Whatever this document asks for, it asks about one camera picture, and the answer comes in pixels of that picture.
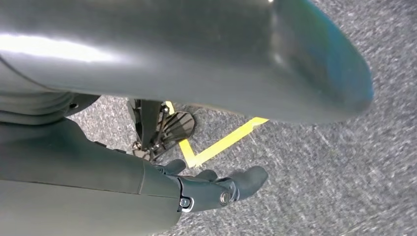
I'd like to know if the yellow floor tape square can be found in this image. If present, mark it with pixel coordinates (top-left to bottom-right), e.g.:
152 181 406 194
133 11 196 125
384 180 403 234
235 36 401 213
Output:
164 101 270 169

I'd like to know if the glossy grey robot body shell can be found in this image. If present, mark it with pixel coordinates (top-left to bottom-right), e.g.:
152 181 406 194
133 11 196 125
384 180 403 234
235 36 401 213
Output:
0 0 375 125

